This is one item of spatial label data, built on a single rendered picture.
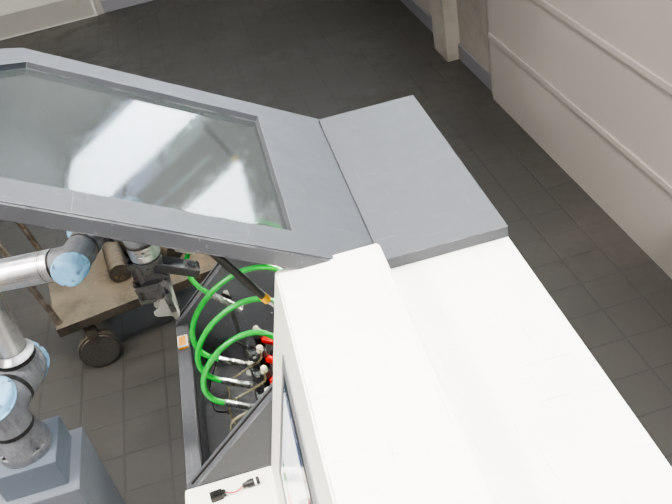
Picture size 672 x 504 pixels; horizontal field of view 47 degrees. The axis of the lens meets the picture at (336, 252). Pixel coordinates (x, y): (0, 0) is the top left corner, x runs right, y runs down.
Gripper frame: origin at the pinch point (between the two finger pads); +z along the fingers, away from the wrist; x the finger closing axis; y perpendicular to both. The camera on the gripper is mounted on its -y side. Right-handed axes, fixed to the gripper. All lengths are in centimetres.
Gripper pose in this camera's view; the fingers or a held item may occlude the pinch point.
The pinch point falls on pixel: (178, 314)
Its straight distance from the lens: 206.9
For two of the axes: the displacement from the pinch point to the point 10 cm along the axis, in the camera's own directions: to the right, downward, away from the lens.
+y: -9.6, 2.6, -0.7
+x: 2.1, 5.6, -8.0
